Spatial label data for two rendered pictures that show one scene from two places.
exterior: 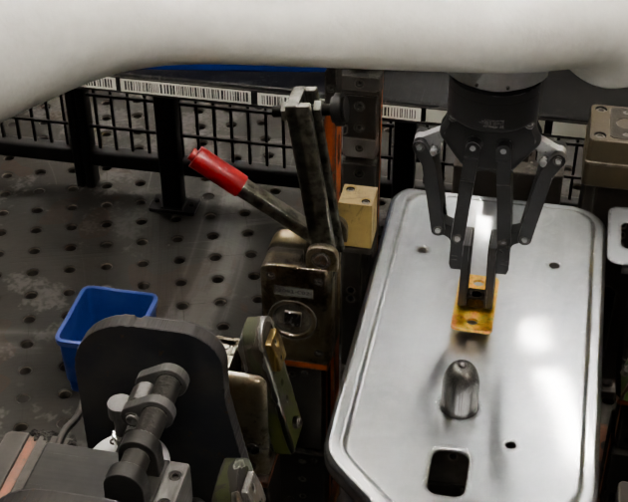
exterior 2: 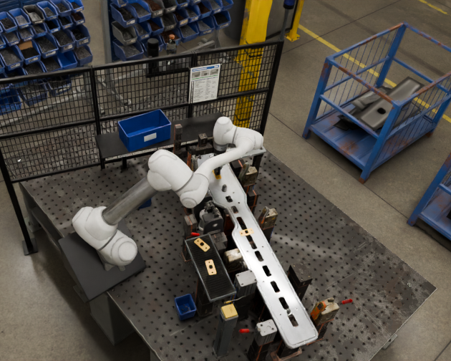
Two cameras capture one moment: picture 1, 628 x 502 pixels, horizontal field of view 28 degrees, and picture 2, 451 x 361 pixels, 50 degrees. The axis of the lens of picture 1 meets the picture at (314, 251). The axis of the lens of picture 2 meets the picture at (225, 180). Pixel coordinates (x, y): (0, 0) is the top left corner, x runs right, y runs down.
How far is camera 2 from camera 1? 2.06 m
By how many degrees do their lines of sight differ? 32
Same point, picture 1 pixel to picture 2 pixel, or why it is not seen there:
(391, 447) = (220, 198)
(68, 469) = (207, 216)
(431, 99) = (186, 140)
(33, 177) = (90, 170)
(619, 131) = not seen: hidden behind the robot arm
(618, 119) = not seen: hidden behind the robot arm
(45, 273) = (113, 190)
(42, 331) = not seen: hidden behind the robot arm
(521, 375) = (228, 182)
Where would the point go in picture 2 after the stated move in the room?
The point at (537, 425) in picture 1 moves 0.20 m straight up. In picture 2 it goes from (235, 188) to (238, 166)
